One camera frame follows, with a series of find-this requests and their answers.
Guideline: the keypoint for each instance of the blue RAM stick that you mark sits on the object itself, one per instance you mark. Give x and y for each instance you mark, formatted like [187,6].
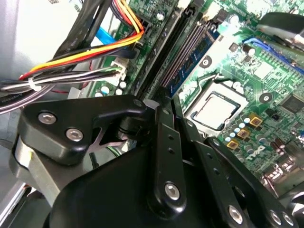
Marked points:
[190,62]

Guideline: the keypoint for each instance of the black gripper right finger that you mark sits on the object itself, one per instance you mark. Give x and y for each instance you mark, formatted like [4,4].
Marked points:
[212,164]

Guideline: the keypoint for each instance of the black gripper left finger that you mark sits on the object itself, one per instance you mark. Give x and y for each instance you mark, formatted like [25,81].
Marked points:
[71,114]

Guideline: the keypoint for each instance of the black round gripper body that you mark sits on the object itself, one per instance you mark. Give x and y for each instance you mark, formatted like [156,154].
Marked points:
[107,197]

